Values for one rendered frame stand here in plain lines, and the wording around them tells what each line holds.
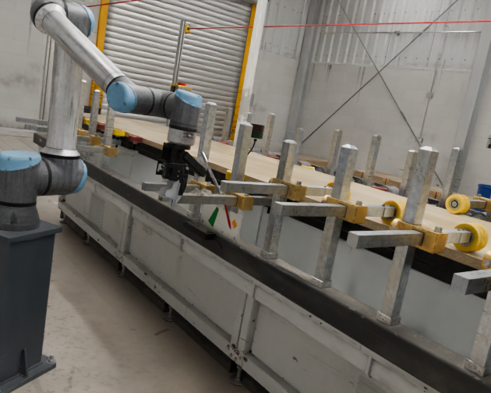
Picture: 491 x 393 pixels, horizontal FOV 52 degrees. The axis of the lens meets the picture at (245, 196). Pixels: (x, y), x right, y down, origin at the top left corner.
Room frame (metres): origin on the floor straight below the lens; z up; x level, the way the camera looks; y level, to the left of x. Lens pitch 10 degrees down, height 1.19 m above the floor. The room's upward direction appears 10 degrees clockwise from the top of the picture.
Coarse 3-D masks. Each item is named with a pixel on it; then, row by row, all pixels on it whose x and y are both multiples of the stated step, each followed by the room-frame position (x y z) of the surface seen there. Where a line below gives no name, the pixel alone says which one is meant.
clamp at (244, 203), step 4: (240, 196) 1.76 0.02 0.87; (244, 196) 1.75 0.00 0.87; (248, 196) 1.76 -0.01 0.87; (252, 196) 1.77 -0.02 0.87; (240, 200) 1.76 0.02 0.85; (244, 200) 1.75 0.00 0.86; (248, 200) 1.76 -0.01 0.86; (252, 200) 1.77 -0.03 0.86; (236, 204) 1.77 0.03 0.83; (240, 204) 1.75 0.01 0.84; (244, 204) 1.75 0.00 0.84; (248, 204) 1.76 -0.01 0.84; (252, 204) 1.77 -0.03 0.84; (240, 208) 1.75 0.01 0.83; (244, 208) 1.75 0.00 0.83; (248, 208) 1.76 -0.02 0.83; (252, 208) 1.77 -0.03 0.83
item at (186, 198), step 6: (180, 198) 1.63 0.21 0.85; (186, 198) 1.64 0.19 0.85; (192, 198) 1.65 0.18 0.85; (198, 198) 1.67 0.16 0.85; (204, 198) 1.68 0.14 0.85; (210, 198) 1.70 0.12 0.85; (216, 198) 1.71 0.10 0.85; (222, 198) 1.73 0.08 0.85; (228, 198) 1.75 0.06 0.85; (234, 198) 1.76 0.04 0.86; (258, 198) 1.83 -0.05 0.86; (264, 198) 1.85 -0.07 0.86; (270, 198) 1.87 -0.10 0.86; (228, 204) 1.75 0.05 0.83; (234, 204) 1.77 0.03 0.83; (258, 204) 1.84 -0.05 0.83; (264, 204) 1.86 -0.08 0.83; (270, 204) 1.87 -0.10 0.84
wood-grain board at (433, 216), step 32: (128, 128) 3.35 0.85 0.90; (160, 128) 3.86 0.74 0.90; (224, 160) 2.50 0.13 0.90; (256, 160) 2.77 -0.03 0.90; (352, 192) 2.16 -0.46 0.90; (384, 192) 2.36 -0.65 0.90; (384, 224) 1.54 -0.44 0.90; (448, 224) 1.76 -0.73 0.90; (480, 224) 1.89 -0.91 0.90; (448, 256) 1.35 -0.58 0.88; (480, 256) 1.32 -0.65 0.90
